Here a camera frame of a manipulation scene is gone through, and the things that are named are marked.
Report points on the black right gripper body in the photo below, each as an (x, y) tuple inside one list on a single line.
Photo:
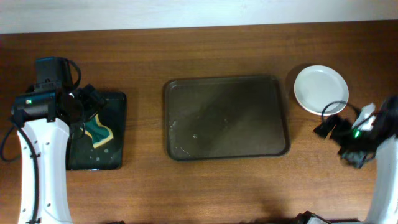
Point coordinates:
[(354, 144)]

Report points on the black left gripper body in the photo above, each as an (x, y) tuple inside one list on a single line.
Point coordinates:
[(90, 101)]

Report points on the green and yellow sponge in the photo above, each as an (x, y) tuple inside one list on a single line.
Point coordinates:
[(97, 132)]

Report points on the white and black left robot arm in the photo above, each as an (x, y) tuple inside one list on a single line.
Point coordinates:
[(43, 120)]

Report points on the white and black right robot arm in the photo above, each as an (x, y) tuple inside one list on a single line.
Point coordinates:
[(375, 136)]

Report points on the black water tray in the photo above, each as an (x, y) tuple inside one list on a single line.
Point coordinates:
[(80, 153)]

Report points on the dark brown serving tray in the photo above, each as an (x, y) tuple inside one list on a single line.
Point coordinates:
[(225, 118)]

